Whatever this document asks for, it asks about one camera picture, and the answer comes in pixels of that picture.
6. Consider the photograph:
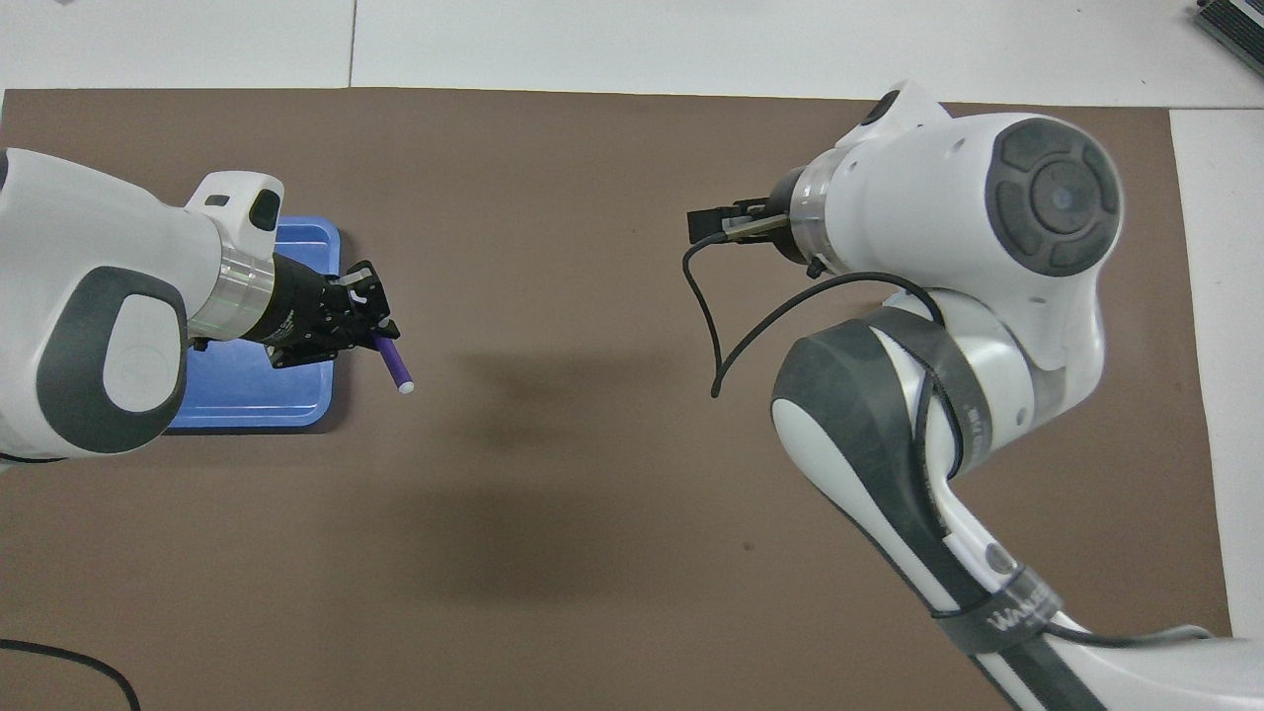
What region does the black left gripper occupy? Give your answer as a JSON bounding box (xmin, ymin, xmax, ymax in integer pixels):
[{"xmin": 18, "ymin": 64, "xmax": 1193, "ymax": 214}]
[{"xmin": 188, "ymin": 252, "xmax": 402, "ymax": 372}]

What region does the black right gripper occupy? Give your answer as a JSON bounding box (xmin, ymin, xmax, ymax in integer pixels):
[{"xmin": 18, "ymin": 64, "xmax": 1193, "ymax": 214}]
[{"xmin": 687, "ymin": 170, "xmax": 823, "ymax": 268}]

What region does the blue plastic tray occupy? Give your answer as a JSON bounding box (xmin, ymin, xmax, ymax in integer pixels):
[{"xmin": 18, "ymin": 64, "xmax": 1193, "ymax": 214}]
[{"xmin": 163, "ymin": 216, "xmax": 342, "ymax": 433}]

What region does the brown table mat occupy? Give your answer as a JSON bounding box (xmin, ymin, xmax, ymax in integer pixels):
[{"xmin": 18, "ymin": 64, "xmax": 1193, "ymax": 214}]
[{"xmin": 0, "ymin": 87, "xmax": 1235, "ymax": 711}]

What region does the grey ribbed device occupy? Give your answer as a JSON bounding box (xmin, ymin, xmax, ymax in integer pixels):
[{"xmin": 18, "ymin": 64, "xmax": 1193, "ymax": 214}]
[{"xmin": 1193, "ymin": 0, "xmax": 1264, "ymax": 68}]

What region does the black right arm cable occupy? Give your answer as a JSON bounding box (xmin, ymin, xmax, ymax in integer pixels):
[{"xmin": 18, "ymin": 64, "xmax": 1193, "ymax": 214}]
[{"xmin": 681, "ymin": 219, "xmax": 964, "ymax": 475}]

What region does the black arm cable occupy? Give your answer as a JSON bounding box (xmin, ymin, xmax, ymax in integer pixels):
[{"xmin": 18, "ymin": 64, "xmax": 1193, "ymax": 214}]
[
  {"xmin": 0, "ymin": 639, "xmax": 142, "ymax": 711},
  {"xmin": 681, "ymin": 219, "xmax": 964, "ymax": 475}
]

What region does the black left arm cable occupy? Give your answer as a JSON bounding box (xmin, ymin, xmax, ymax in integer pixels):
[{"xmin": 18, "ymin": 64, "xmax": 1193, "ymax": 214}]
[{"xmin": 0, "ymin": 639, "xmax": 142, "ymax": 711}]

